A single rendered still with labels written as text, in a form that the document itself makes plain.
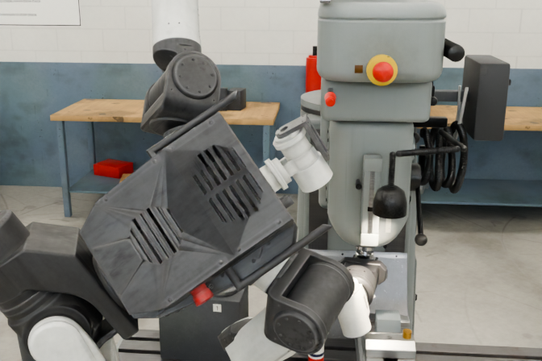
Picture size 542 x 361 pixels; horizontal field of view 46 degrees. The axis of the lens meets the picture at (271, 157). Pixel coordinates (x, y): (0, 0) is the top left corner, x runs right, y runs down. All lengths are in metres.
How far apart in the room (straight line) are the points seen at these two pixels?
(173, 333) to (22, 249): 0.77
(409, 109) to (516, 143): 4.71
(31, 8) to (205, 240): 5.44
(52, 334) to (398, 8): 0.86
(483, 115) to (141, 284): 1.10
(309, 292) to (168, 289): 0.23
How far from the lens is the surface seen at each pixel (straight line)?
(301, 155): 1.13
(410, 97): 1.42
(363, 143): 1.47
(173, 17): 1.21
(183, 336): 1.77
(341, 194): 1.51
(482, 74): 1.78
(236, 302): 1.69
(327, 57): 1.32
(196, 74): 1.11
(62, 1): 6.18
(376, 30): 1.30
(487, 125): 1.81
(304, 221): 2.03
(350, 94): 1.41
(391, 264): 2.06
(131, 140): 6.15
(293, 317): 1.04
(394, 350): 1.69
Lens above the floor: 1.93
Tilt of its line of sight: 15 degrees down
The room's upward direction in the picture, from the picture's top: straight up
